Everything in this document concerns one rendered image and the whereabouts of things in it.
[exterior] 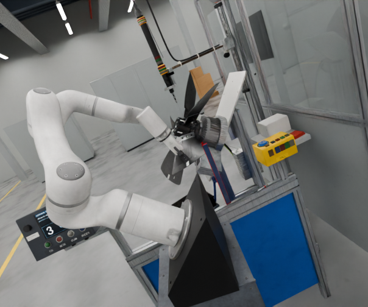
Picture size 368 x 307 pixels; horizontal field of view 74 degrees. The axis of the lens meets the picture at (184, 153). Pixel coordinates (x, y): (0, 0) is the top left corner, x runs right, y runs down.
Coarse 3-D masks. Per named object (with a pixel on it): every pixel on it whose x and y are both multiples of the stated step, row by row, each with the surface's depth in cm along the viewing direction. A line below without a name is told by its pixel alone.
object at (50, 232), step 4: (48, 224) 98; (52, 224) 98; (44, 228) 98; (48, 228) 98; (52, 228) 98; (44, 232) 98; (48, 232) 98; (52, 232) 98; (56, 232) 98; (48, 236) 98
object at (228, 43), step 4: (228, 36) 166; (224, 40) 160; (228, 40) 162; (232, 40) 165; (220, 44) 164; (224, 44) 162; (228, 44) 162; (232, 44) 165; (220, 48) 165; (224, 48) 163; (228, 48) 162; (232, 48) 169; (220, 52) 167
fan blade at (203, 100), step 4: (216, 84) 126; (212, 88) 124; (208, 92) 123; (212, 92) 130; (204, 96) 121; (208, 96) 131; (200, 100) 117; (204, 100) 131; (208, 100) 136; (196, 104) 119; (200, 104) 133; (204, 104) 137; (192, 108) 125; (196, 108) 134; (200, 108) 139; (192, 112) 134; (196, 112) 139; (188, 116) 137
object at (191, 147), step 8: (184, 144) 136; (192, 144) 133; (200, 144) 129; (184, 152) 130; (192, 152) 127; (200, 152) 122; (176, 160) 131; (192, 160) 122; (176, 168) 127; (184, 168) 122
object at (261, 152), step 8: (272, 136) 115; (280, 136) 111; (288, 136) 108; (256, 144) 114; (272, 144) 107; (280, 144) 108; (256, 152) 115; (264, 152) 107; (280, 152) 109; (288, 152) 109; (296, 152) 110; (264, 160) 109; (272, 160) 109; (280, 160) 110
